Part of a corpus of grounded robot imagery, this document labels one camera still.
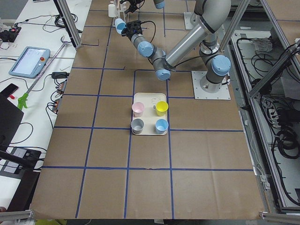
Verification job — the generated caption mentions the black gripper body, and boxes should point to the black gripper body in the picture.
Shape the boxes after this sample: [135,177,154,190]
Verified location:
[120,0,144,13]
[121,20,143,38]

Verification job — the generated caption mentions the light blue cup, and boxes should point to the light blue cup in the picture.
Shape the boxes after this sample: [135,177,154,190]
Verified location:
[114,18,126,35]
[155,119,169,135]

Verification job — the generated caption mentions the white ikea cup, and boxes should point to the white ikea cup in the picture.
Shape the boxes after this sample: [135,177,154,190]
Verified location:
[108,4,118,18]

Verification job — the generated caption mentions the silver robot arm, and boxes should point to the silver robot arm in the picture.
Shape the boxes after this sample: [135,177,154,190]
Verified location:
[115,0,231,93]
[120,0,165,14]

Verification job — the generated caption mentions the pink cup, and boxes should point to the pink cup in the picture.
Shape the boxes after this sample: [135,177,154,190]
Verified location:
[132,102,144,117]

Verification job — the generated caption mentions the yellow cup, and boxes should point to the yellow cup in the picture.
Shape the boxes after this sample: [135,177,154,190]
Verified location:
[155,101,169,116]

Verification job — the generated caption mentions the grey cup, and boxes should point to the grey cup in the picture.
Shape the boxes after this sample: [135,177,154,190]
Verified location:
[131,119,144,134]

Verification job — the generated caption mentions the cream serving tray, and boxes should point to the cream serving tray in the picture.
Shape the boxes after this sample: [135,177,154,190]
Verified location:
[132,93,167,135]

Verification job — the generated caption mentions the black smartphone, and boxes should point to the black smartphone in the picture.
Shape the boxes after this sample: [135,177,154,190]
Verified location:
[0,83,19,98]

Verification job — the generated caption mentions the white wire cup rack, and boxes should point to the white wire cup rack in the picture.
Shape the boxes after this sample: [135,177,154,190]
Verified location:
[114,0,129,22]

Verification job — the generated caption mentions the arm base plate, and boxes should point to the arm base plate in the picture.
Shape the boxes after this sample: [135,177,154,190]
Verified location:
[191,71,231,100]
[184,12,195,30]

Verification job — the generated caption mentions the aluminium frame post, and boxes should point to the aluminium frame post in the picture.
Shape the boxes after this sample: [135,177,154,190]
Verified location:
[53,0,82,49]

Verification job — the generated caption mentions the green handled reacher tool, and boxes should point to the green handled reacher tool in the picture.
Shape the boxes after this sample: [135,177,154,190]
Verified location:
[17,36,70,110]

